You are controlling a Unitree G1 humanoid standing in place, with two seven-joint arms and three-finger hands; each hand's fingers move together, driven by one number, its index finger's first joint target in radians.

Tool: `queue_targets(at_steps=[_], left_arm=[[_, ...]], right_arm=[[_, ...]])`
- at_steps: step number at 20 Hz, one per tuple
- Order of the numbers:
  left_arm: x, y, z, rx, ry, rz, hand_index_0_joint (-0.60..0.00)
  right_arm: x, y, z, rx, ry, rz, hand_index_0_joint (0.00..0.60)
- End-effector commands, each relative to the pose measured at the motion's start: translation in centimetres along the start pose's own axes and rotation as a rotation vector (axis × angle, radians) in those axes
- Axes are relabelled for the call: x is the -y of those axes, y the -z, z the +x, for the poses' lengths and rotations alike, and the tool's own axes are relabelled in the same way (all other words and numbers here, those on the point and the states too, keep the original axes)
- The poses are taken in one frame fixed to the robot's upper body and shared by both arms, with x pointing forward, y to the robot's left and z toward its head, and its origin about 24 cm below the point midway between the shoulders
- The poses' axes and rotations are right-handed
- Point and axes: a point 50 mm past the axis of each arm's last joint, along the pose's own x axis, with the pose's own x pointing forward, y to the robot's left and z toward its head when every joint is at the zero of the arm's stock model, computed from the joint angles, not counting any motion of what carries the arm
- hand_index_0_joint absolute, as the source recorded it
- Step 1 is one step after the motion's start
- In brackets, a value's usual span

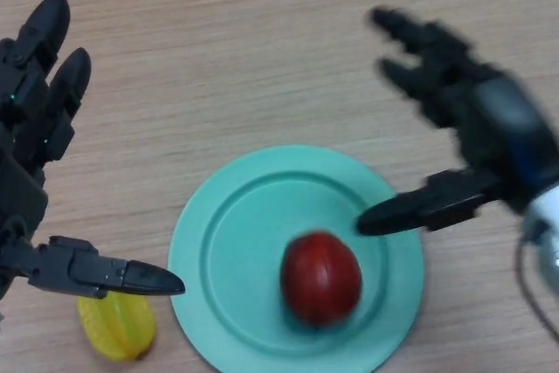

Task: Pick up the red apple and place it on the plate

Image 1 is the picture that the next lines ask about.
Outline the red apple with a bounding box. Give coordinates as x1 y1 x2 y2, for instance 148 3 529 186
279 231 363 327

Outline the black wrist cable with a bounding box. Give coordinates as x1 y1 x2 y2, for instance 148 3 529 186
514 219 559 342

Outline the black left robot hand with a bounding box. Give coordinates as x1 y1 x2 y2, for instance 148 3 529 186
0 0 187 300

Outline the yellow starfruit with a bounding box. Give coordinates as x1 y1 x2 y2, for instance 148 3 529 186
77 292 157 363

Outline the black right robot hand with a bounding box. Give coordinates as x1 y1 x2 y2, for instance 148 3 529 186
355 6 559 238

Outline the green round plate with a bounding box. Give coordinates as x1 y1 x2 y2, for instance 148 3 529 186
168 144 425 373

